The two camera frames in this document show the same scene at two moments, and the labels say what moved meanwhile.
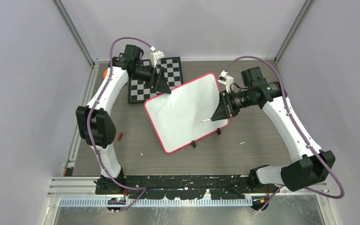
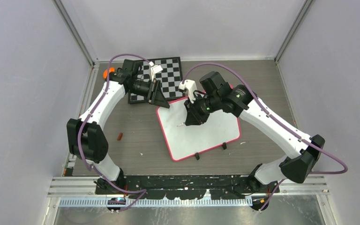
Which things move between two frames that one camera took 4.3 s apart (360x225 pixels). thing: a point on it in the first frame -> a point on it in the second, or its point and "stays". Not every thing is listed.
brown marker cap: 120,136 stays
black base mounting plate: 185,187 stays
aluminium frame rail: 67,185 stays
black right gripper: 222,112 -> 193,116
